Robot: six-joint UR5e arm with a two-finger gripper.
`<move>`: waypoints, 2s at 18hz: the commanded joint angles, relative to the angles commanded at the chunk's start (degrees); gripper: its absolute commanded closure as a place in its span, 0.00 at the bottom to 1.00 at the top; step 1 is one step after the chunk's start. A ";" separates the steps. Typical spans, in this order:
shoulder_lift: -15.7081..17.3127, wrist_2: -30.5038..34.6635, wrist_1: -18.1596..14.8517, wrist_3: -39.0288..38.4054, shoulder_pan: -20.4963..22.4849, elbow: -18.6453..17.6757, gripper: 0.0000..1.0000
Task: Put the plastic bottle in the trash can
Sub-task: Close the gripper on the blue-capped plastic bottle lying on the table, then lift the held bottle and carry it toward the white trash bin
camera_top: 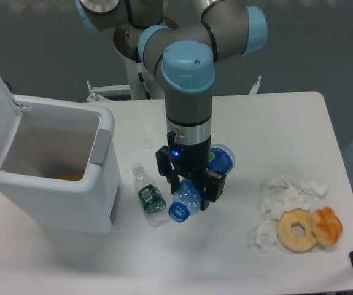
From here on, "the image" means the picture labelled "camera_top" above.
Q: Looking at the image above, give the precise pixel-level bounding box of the white bottle cap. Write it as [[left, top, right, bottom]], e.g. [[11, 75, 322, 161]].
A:
[[142, 138, 153, 149]]

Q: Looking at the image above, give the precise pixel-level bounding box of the clear green label bottle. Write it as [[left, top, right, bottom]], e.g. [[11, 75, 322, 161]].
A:
[[131, 163, 167, 227]]

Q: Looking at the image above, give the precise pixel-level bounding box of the orange object in trash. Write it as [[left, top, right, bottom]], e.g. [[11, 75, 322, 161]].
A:
[[55, 174, 83, 181]]

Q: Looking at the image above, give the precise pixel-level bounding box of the ring donut bread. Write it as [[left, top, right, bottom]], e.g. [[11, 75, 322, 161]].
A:
[[276, 210, 317, 253]]

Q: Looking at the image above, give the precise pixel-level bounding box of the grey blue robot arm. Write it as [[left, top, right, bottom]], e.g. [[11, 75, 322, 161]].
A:
[[76, 1, 268, 210]]

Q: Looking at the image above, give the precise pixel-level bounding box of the white trash can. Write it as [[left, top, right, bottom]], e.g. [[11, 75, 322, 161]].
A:
[[0, 95, 121, 234]]

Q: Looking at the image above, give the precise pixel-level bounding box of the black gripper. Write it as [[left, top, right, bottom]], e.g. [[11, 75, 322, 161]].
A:
[[155, 131, 226, 211]]

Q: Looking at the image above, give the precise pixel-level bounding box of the twisted orange bread bun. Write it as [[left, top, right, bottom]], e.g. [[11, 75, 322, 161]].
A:
[[311, 206, 343, 246]]

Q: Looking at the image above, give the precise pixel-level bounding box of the small crumpled white tissue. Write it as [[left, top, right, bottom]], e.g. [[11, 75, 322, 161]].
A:
[[254, 220, 277, 253]]

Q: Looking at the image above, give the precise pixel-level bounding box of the large crumpled white tissue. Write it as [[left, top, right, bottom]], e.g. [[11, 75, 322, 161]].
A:
[[260, 174, 329, 221]]

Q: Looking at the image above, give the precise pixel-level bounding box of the blue plastic bottle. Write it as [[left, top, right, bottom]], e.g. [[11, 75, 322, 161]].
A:
[[168, 144, 235, 223]]

